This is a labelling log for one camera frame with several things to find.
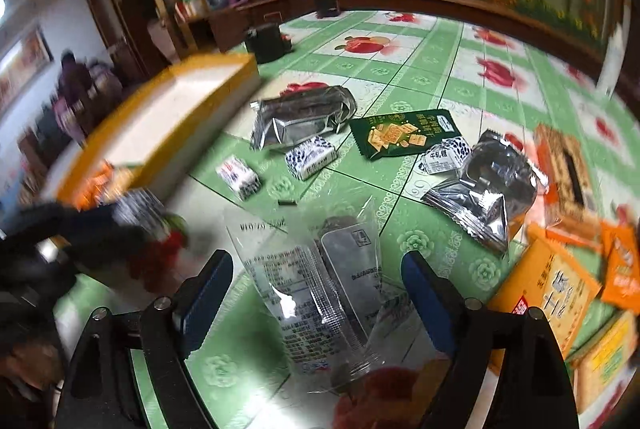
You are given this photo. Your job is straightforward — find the Weidan cracker pack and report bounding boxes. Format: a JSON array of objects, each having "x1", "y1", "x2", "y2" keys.
[{"x1": 567, "y1": 310, "x2": 638, "y2": 414}]

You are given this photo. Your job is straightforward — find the orange sunflower seed packet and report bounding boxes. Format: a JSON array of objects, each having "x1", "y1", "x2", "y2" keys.
[{"x1": 601, "y1": 222, "x2": 640, "y2": 315}]

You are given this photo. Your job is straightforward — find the orange yellow cracker box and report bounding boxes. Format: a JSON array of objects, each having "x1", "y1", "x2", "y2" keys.
[{"x1": 488, "y1": 224, "x2": 601, "y2": 357}]

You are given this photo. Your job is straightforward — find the yellow white storage box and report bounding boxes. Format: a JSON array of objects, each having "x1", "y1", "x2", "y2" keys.
[{"x1": 55, "y1": 53, "x2": 260, "y2": 204}]

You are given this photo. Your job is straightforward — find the brown patterned biscuit pack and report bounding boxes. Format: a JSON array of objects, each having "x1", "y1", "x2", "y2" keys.
[{"x1": 534, "y1": 124, "x2": 599, "y2": 229}]

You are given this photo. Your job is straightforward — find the crumpled silver foil bag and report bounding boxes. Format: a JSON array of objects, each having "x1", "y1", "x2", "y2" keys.
[{"x1": 421, "y1": 129, "x2": 549, "y2": 255}]

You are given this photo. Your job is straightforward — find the clear plastic snack bag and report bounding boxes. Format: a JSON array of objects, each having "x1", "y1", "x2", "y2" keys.
[{"x1": 227, "y1": 194, "x2": 418, "y2": 393}]

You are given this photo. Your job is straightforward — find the small red white candy packet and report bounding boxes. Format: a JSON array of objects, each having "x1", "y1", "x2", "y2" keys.
[{"x1": 216, "y1": 155, "x2": 262, "y2": 201}]

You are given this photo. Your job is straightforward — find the blue white small packet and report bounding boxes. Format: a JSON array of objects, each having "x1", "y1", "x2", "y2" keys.
[{"x1": 418, "y1": 137, "x2": 471, "y2": 175}]

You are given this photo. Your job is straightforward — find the blue white candy packet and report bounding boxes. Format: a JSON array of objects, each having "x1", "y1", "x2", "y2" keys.
[{"x1": 284, "y1": 136, "x2": 337, "y2": 181}]

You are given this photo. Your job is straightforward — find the dark green cracker packet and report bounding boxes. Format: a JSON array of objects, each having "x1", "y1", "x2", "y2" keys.
[{"x1": 349, "y1": 108, "x2": 461, "y2": 162}]

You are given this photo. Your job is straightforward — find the silver foil snack bag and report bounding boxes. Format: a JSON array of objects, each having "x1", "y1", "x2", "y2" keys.
[{"x1": 250, "y1": 86, "x2": 358, "y2": 151}]

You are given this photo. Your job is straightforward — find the black container on table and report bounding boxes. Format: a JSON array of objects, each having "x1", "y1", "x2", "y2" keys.
[{"x1": 244, "y1": 23, "x2": 293, "y2": 64}]

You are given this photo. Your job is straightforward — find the dark jar at table edge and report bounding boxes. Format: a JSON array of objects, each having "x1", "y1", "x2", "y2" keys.
[{"x1": 314, "y1": 0, "x2": 341, "y2": 19}]

